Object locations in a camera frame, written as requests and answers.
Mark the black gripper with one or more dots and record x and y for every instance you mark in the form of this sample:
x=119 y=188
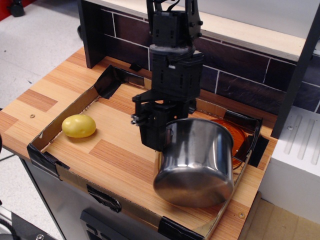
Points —
x=176 y=83

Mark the stainless steel pot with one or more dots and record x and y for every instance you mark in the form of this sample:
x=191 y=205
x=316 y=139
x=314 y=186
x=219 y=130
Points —
x=195 y=167

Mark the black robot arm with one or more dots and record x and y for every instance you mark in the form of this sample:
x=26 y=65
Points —
x=173 y=31

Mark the cardboard fence with black tape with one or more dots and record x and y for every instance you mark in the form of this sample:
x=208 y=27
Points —
x=110 y=173

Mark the orange glass lid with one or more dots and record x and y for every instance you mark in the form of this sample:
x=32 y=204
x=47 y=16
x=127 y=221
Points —
x=241 y=143

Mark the dark brick backsplash panel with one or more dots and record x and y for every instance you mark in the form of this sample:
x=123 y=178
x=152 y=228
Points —
x=245 y=63

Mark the yellow potato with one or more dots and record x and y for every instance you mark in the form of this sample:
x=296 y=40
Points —
x=78 y=126

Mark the black oven control panel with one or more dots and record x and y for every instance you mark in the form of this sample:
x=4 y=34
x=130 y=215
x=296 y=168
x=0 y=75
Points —
x=107 y=229

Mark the white dish drainer sink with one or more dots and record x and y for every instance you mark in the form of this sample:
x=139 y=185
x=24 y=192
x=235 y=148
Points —
x=292 y=178

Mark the black caster wheel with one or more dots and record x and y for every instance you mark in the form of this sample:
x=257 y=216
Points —
x=16 y=8

